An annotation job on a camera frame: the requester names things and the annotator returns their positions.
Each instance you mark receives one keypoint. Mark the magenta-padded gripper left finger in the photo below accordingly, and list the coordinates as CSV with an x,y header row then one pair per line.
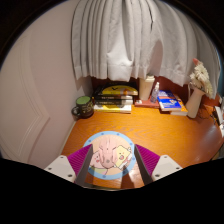
x,y
58,166

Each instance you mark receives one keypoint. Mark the blue book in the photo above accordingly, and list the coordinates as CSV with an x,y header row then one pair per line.
x,y
169,103

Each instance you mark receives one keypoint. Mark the yellow and black book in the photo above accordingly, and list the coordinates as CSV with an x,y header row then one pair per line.
x,y
118,90

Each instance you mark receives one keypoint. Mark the round cartoon-print mouse pad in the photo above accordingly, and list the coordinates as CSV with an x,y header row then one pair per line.
x,y
125,155

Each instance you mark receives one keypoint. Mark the white laptop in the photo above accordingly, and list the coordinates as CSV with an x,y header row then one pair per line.
x,y
220,115

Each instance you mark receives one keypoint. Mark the dark green mug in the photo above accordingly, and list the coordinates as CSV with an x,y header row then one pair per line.
x,y
84,107

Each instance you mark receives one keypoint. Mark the white pleated curtain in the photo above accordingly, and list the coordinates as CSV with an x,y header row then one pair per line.
x,y
133,36

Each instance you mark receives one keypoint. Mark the white pitcher vase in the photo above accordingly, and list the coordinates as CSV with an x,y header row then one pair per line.
x,y
194,103

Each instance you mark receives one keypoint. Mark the white computer mouse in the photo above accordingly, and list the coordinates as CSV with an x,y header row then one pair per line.
x,y
107,151

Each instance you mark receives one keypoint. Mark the white and yellow book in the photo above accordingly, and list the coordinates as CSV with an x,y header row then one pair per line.
x,y
111,108

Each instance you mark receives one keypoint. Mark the white flower bouquet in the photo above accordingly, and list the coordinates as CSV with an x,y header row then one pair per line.
x,y
201,78

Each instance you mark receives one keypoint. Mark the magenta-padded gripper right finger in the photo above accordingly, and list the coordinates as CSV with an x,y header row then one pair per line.
x,y
166,165

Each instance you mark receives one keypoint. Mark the cream lidded tumbler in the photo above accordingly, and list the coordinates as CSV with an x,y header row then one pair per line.
x,y
146,87

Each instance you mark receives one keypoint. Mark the clear spray bottle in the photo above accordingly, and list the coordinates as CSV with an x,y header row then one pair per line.
x,y
154,94

